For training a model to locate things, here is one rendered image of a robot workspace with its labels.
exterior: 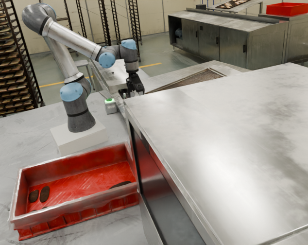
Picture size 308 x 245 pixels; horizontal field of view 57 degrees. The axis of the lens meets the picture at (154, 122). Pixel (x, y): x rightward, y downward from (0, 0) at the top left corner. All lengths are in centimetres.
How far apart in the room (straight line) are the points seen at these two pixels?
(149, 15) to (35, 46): 335
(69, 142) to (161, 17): 781
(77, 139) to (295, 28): 393
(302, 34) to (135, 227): 430
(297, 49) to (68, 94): 399
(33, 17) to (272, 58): 357
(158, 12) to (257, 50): 521
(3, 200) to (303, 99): 115
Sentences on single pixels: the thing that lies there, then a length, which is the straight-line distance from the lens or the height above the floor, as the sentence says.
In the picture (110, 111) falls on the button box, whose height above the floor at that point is 84.
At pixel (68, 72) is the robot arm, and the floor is 117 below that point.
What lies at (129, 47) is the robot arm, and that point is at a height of 126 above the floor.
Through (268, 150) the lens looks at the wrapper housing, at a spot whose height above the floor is 130.
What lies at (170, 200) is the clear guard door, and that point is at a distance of 50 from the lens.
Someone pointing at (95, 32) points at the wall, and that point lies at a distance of 861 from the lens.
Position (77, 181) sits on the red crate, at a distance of 129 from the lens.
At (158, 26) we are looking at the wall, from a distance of 905.
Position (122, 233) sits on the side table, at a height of 82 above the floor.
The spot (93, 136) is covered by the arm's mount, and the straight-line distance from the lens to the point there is 150.
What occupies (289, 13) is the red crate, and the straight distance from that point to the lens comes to 483.
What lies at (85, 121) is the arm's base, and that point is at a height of 94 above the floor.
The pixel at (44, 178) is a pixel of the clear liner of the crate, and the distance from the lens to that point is 133.
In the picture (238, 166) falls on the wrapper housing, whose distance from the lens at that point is 45.
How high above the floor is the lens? 157
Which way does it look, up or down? 27 degrees down
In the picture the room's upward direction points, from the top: 7 degrees counter-clockwise
